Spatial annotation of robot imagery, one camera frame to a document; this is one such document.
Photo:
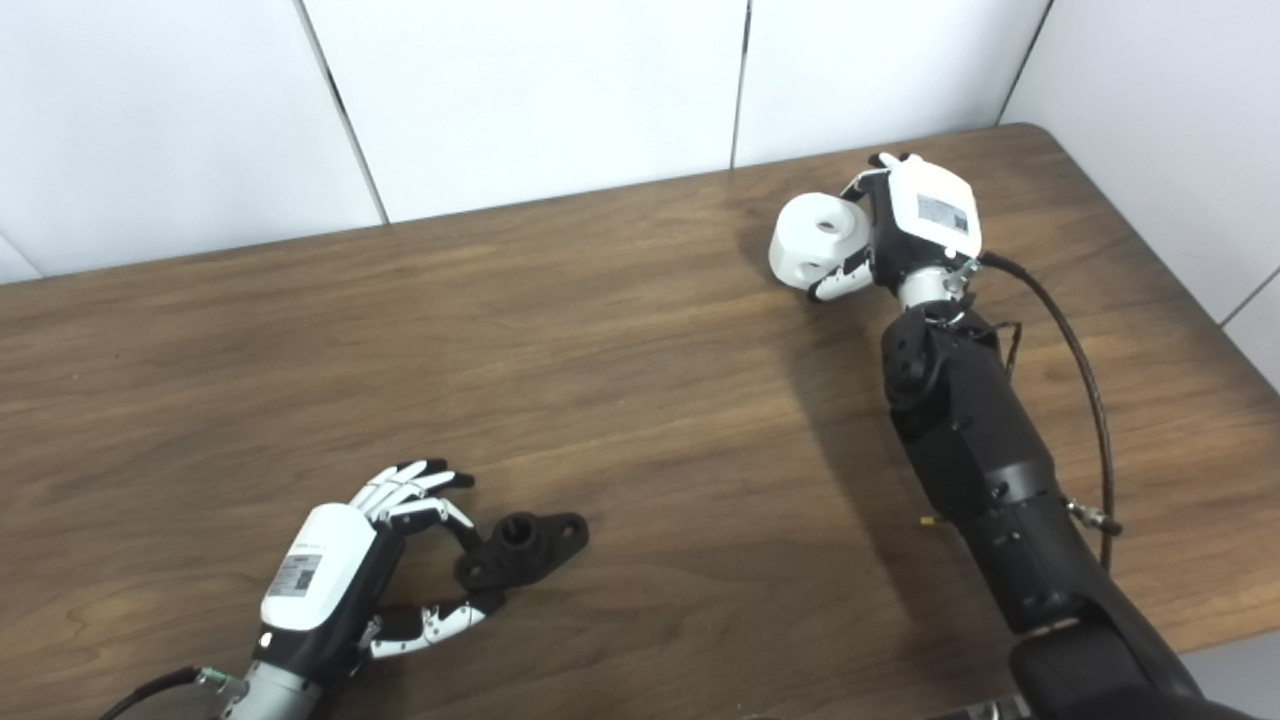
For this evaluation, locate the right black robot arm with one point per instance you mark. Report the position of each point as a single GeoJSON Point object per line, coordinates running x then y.
{"type": "Point", "coordinates": [980, 450]}

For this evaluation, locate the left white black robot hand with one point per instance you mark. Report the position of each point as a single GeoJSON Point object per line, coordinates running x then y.
{"type": "Point", "coordinates": [315, 580]}

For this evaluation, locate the round white plastic piece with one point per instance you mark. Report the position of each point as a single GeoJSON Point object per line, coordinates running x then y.
{"type": "Point", "coordinates": [810, 235]}

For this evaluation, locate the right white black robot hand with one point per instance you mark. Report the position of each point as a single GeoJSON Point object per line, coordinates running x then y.
{"type": "Point", "coordinates": [930, 215]}

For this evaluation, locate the black flanged holder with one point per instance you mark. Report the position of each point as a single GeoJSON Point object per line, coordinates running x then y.
{"type": "Point", "coordinates": [525, 550]}

